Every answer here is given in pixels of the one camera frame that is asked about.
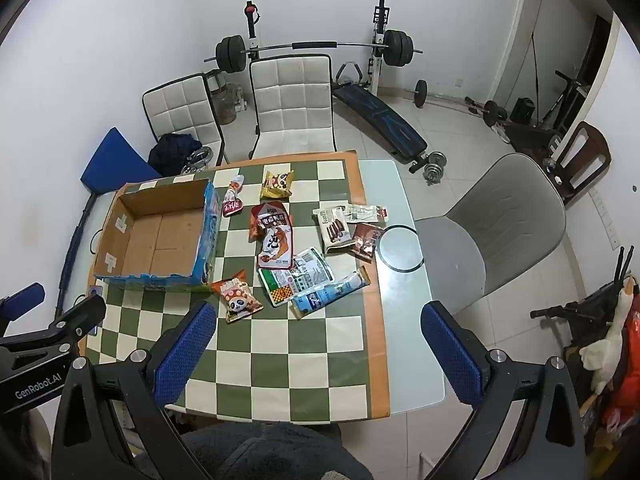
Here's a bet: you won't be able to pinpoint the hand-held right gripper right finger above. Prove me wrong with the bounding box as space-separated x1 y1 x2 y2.
420 301 586 480

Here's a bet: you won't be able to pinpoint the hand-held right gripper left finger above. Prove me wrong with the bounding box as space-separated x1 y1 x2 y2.
51 300 218 480

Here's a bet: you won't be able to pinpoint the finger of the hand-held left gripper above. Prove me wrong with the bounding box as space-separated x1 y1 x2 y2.
0 294 107 361
0 282 47 333

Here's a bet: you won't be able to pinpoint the orange panda snack bag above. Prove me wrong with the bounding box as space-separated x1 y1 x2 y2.
210 269 264 324

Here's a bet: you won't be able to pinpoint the blue printed cardboard box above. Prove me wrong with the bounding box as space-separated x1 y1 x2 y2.
93 178 221 292

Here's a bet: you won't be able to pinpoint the clear snack packet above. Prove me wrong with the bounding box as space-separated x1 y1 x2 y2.
345 203 391 224

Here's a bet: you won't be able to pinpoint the green white checkered tablecloth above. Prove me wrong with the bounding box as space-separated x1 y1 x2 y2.
85 150 391 423

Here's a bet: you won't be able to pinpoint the round black-rimmed glass plate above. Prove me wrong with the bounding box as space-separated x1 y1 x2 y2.
376 226 426 273

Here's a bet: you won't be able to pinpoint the green white snack packet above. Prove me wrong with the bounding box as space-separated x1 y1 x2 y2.
257 246 335 307

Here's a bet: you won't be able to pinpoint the white red snack packet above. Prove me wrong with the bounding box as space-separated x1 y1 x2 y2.
256 222 295 270

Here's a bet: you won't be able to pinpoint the blue white wafer packet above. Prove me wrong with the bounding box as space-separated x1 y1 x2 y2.
291 266 370 320

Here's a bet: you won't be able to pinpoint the brown snack packet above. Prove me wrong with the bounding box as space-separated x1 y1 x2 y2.
350 222 385 261

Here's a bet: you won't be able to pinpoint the grey shell chair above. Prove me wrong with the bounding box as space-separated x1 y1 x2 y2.
415 152 567 313

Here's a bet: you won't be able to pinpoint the black scooter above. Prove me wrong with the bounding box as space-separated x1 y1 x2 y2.
530 245 640 346

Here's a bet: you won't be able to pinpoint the white plush duck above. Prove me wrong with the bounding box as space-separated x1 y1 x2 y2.
579 280 637 377

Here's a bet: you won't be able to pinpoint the red white snack sachet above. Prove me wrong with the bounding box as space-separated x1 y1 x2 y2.
222 174 247 218

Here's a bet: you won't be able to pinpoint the white chocolate stick packet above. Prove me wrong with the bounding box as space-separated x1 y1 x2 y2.
312 205 357 254

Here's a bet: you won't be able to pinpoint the red bag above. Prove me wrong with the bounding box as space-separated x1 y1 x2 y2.
597 295 640 443

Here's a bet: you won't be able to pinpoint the dark blue clothing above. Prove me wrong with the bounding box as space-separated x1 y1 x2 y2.
148 132 203 178

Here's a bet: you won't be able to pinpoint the chrome dumbbell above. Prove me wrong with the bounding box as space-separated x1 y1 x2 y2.
409 151 448 184

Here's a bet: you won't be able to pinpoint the yellow panda snack bag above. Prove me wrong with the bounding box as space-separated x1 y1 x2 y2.
259 170 296 201

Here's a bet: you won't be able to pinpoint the silver weight plates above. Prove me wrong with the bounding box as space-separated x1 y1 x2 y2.
181 145 215 175

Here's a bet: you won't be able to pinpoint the white quilted chair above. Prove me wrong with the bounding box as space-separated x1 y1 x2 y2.
141 74 226 168
248 54 338 161

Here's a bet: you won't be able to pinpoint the black exercise machine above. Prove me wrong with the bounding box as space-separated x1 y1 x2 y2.
500 70 588 161

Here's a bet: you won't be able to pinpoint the black sit-up bench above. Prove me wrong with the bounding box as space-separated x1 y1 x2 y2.
331 61 429 166

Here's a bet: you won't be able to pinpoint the black plate dumbbell bar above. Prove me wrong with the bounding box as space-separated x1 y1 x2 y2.
406 79 468 108
465 96 508 127

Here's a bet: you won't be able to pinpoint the clear plastic jar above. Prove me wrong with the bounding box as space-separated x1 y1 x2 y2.
209 71 248 126

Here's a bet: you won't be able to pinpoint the brown wooden chair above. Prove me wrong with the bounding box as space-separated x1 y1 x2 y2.
547 121 612 206

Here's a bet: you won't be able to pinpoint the small black appliance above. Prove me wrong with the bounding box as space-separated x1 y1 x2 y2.
510 97 537 124

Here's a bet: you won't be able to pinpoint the long barbell with black plates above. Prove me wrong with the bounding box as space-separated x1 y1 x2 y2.
204 30 425 73

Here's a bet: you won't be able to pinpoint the white barbell rack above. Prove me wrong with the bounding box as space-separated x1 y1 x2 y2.
243 0 393 98

